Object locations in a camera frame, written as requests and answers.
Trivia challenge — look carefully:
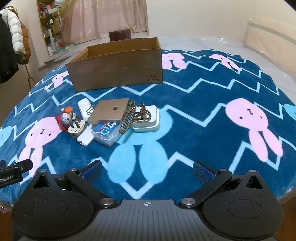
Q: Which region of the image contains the white curved remote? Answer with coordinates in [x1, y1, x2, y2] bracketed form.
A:
[77, 128, 94, 147]

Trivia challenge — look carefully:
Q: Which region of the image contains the white plug adapter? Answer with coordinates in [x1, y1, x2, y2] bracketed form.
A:
[68, 117, 86, 139]

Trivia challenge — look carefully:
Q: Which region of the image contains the white puffer jacket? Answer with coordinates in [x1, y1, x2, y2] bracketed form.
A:
[0, 8, 26, 55]

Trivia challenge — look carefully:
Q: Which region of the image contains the black hooded jacket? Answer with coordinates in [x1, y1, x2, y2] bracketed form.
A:
[0, 14, 19, 84]

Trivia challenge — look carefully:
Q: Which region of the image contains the orange brown jacket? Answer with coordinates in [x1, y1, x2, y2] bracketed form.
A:
[17, 20, 31, 65]

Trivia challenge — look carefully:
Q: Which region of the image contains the gold box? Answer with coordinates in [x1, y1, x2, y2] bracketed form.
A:
[88, 98, 130, 124]

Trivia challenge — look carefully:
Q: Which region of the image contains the cluttered wooden shelf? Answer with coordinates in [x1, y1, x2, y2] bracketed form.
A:
[36, 0, 70, 57]

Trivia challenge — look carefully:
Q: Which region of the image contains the blue rabbit printed blanket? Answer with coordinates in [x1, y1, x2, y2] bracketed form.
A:
[0, 48, 296, 209]

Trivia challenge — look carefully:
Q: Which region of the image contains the white taped oblong case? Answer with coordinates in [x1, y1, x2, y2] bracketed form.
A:
[78, 98, 93, 121]

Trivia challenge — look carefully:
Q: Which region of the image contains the pink curtain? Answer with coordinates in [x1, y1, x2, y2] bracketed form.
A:
[62, 0, 148, 44]

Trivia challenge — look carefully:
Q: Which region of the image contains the brown cardboard box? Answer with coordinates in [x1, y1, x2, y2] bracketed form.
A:
[65, 37, 163, 92]

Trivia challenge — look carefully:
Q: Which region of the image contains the blue dental floss box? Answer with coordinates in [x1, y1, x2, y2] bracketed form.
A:
[91, 122, 123, 148]

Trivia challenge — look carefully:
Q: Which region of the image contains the white square box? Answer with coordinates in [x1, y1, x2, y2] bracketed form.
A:
[132, 105, 160, 133]

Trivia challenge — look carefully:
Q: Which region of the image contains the striped hair clip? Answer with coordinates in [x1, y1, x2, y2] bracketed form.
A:
[119, 100, 137, 135]

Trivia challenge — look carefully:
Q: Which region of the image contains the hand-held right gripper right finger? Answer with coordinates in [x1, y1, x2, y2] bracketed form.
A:
[178, 160, 266, 209]

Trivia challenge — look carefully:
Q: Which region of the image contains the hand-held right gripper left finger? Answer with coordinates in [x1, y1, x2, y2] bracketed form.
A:
[31, 160, 118, 209]

